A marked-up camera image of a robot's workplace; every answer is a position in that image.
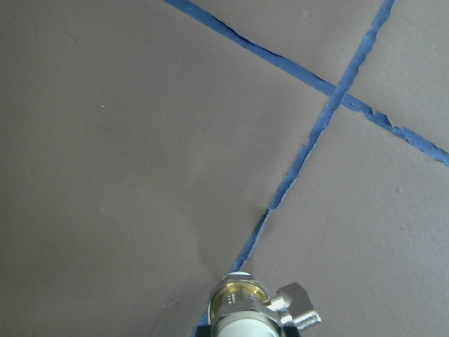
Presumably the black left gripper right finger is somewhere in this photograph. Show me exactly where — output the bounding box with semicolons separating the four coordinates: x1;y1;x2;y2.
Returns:
281;326;301;337

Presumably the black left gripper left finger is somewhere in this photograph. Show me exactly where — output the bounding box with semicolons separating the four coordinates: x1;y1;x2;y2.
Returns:
194;324;214;337

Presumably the white PPR pipe brass valve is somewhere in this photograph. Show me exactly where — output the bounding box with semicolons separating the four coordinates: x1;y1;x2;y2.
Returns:
202;272;321;336

